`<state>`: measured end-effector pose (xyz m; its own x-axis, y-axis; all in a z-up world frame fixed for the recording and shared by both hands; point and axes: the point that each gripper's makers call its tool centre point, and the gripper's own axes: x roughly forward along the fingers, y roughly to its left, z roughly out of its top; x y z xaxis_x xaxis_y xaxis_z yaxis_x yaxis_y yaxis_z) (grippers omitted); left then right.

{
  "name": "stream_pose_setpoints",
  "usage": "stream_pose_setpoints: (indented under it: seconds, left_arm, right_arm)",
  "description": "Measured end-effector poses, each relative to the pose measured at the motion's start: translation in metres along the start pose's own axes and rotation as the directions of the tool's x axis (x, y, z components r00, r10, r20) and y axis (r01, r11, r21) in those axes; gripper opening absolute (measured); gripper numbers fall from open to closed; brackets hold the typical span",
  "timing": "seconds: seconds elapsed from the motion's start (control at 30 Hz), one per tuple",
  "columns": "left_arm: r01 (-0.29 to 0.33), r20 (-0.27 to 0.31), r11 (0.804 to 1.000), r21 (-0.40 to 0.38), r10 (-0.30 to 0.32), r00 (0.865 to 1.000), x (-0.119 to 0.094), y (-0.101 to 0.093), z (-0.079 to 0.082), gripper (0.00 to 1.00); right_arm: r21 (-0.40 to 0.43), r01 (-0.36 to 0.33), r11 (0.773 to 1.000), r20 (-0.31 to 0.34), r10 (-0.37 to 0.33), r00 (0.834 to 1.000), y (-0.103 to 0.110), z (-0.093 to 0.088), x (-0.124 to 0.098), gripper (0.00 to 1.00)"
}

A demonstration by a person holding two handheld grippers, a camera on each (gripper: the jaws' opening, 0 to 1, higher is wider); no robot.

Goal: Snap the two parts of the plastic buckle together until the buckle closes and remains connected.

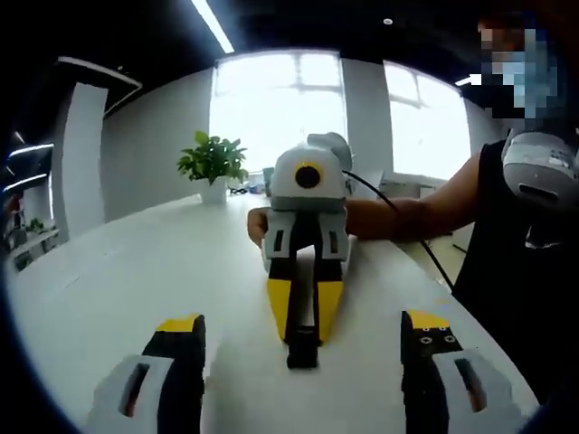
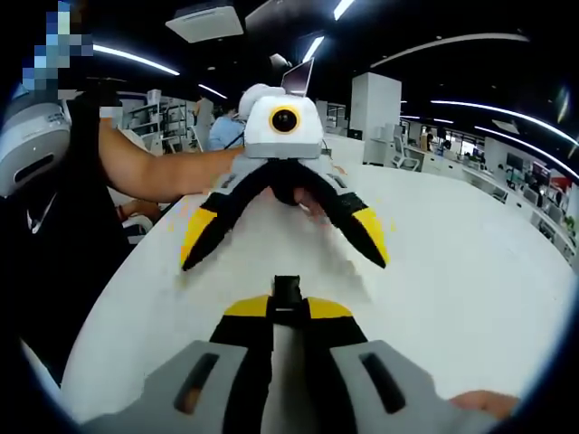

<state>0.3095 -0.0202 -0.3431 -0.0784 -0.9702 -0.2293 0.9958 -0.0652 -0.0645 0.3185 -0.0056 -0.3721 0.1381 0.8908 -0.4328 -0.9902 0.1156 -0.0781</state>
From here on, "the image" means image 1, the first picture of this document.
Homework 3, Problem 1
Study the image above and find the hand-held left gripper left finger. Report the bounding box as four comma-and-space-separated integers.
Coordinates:
83, 312, 207, 434

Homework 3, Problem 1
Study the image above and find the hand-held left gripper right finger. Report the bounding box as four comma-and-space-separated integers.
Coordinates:
400, 309, 516, 434

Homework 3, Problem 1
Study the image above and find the black plastic buckle socket part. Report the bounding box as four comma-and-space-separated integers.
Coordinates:
285, 339, 321, 371

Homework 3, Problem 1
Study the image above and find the person's right hand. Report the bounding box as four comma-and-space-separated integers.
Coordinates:
246, 207, 272, 250

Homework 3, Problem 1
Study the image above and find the wide bright window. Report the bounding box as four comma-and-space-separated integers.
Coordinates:
209, 50, 349, 175

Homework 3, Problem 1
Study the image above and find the person's black shirt torso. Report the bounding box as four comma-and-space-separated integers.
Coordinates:
451, 138, 579, 410

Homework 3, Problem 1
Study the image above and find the green plant in white pot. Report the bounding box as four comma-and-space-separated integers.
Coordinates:
176, 130, 250, 205

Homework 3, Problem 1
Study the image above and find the narrow bright window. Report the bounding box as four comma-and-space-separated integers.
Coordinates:
383, 60, 472, 182

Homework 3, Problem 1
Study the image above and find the white background office counter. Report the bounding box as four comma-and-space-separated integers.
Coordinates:
3, 227, 61, 273

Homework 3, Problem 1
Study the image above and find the long straight ceiling light strip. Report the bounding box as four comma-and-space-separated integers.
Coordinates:
189, 0, 236, 55

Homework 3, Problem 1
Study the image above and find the grey chest-worn device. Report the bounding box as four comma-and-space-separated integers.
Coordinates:
501, 129, 579, 250

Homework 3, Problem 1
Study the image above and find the curved ceiling light strip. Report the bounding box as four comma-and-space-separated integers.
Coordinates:
3, 173, 49, 193
7, 143, 55, 159

